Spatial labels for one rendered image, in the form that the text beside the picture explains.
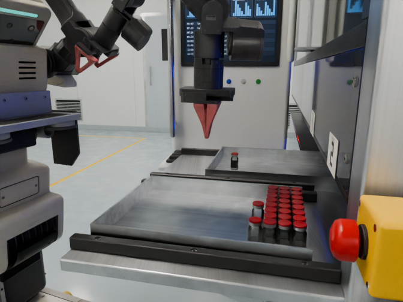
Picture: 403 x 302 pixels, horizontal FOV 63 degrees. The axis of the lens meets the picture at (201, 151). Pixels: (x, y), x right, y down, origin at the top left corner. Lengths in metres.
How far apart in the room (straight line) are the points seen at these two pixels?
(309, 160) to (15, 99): 0.83
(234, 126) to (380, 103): 1.07
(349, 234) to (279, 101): 1.10
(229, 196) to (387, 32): 0.48
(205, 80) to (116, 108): 6.11
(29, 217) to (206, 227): 0.54
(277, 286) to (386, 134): 0.23
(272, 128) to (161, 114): 5.03
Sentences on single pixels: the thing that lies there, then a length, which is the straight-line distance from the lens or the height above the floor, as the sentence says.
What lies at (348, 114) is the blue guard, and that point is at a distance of 0.49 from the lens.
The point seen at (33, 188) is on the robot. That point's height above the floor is 0.84.
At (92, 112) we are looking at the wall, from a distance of 6.98.
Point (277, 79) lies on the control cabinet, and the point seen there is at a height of 1.12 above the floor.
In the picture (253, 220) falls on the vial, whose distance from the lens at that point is 0.53.
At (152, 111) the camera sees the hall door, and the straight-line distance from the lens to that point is 6.40.
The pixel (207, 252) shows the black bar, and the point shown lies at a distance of 0.49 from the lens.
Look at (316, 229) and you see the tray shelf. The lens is 0.63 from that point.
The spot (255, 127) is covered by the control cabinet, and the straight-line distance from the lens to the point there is 1.41.
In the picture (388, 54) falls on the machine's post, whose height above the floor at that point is 1.17.
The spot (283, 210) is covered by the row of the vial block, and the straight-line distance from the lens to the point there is 0.57.
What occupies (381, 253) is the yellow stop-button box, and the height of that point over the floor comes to 1.00.
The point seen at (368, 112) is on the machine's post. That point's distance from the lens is 0.39.
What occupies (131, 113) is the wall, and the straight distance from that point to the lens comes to 6.59.
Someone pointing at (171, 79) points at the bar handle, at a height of 1.12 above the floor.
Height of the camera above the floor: 1.15
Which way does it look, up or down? 14 degrees down
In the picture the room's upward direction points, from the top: straight up
